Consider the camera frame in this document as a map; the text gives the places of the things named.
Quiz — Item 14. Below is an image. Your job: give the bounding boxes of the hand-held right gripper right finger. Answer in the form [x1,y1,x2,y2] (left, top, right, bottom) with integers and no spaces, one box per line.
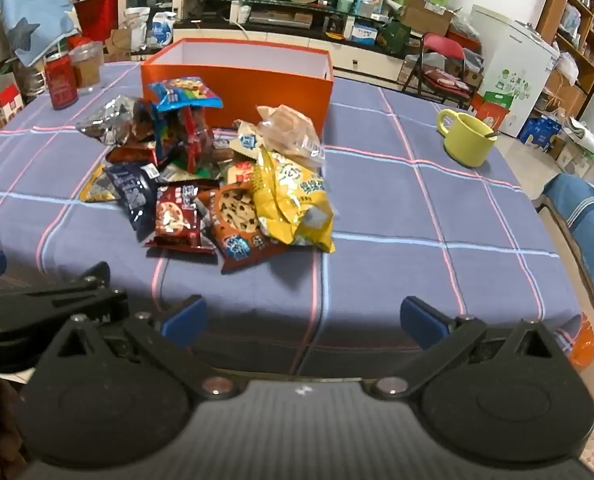
[372,296,572,401]

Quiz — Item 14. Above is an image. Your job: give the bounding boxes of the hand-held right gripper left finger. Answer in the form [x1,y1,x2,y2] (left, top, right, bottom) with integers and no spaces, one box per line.
[40,295,240,402]

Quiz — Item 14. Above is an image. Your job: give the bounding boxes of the pile of snack packets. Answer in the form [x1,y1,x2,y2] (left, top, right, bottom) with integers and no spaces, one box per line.
[76,76,328,276]

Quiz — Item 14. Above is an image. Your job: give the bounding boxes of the yellow chips bag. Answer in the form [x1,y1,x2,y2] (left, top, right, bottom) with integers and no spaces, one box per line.
[251,147,337,254]

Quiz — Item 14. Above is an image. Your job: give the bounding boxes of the orange cardboard box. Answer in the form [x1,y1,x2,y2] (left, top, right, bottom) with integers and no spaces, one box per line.
[140,37,335,133]

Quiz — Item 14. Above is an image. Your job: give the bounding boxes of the yellow-green mug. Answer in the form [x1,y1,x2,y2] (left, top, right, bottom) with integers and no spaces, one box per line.
[436,108,498,168]

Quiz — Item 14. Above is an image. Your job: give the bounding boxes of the blue striped cloth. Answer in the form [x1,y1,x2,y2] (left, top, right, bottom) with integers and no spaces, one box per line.
[542,174,594,321]

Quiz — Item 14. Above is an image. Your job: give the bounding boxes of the red soda can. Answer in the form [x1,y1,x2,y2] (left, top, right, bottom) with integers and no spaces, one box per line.
[44,52,79,110]

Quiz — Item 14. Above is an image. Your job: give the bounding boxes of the clear plastic cup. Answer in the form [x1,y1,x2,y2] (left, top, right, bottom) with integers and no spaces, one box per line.
[68,41,104,95]

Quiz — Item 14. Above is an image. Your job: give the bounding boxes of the orange paper bag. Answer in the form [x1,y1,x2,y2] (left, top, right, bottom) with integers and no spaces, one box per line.
[472,91,512,131]

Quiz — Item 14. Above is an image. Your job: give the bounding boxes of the blue cartons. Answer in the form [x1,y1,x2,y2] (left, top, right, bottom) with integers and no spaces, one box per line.
[518,114,565,153]

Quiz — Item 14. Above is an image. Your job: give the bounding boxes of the brown paper bag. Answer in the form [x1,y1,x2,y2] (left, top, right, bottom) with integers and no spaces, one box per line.
[108,27,133,61]

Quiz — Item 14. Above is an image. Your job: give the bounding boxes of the blue shark plush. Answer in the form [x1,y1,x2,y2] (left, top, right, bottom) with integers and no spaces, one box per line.
[0,0,80,68]

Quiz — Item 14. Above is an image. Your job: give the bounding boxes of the red storage box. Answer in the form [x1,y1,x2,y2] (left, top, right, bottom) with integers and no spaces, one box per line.
[74,0,120,43]

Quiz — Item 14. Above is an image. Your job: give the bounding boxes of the white television stand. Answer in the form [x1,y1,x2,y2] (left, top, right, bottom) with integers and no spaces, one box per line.
[174,0,428,78]

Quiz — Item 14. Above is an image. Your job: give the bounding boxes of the red folding chair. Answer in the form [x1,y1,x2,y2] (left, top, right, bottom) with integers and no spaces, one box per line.
[402,32,482,108]

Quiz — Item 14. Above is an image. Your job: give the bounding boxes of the white standing pouch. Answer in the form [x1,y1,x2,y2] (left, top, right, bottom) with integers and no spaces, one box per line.
[123,7,150,51]

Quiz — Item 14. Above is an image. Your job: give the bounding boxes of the dark green bag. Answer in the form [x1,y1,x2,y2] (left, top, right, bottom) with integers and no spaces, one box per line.
[379,20,412,58]

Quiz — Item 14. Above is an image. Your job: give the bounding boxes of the white chest freezer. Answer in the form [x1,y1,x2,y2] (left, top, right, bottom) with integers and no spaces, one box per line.
[469,4,562,138]

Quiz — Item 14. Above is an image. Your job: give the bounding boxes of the white blue bag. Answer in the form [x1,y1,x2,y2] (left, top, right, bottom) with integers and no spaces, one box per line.
[149,11,177,51]

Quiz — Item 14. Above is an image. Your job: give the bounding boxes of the brown cardboard box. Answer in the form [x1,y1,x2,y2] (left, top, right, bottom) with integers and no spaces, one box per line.
[401,0,455,37]

